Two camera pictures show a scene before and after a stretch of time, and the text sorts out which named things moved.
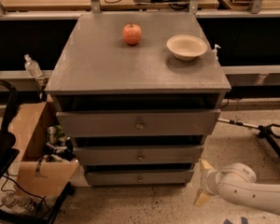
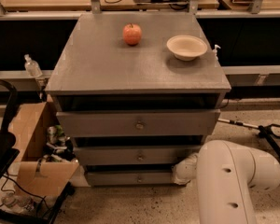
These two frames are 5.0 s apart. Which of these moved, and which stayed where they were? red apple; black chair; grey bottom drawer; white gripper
Moved: white gripper
Stayed: black chair; grey bottom drawer; red apple
